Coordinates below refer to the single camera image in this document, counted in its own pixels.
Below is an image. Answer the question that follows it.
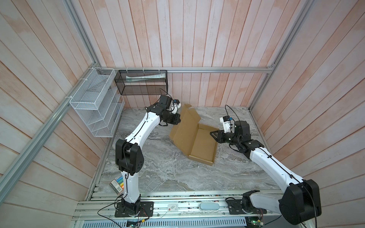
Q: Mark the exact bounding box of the grey oval device on rail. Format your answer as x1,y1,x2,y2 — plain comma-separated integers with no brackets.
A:
199,202,220,211

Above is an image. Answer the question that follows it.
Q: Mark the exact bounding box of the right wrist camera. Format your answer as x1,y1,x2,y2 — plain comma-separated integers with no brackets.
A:
220,115,232,133

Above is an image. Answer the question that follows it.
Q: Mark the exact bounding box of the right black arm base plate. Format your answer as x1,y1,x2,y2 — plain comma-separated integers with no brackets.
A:
225,197,267,215

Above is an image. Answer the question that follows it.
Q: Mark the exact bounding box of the aluminium mounting rail frame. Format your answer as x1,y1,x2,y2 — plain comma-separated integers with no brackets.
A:
70,190,292,228

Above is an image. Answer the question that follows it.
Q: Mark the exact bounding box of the paper sheet in black basket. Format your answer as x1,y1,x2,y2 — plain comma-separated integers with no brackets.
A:
125,73,166,83

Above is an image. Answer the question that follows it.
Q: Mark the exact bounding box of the black wire mesh basket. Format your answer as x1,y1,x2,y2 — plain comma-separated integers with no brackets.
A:
114,70,168,96

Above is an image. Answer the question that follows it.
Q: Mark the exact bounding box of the white wire mesh shelf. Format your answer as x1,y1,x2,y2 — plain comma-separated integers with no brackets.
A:
70,67,125,138

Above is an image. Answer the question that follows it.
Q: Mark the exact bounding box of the small white label box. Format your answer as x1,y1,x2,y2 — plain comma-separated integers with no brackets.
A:
167,204,179,212

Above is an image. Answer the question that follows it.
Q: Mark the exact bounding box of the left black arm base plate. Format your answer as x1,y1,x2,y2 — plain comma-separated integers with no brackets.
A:
115,200,154,218

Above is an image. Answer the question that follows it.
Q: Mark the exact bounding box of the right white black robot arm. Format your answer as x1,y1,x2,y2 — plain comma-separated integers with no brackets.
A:
210,116,322,225

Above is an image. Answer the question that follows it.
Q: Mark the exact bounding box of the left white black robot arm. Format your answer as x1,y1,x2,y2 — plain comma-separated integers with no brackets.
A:
115,95,181,204

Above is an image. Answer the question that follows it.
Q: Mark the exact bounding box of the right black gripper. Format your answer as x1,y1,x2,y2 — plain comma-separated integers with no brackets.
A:
209,129,240,146

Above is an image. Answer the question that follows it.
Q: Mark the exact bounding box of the brown cardboard box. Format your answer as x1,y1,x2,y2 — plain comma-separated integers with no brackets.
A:
169,104,218,166

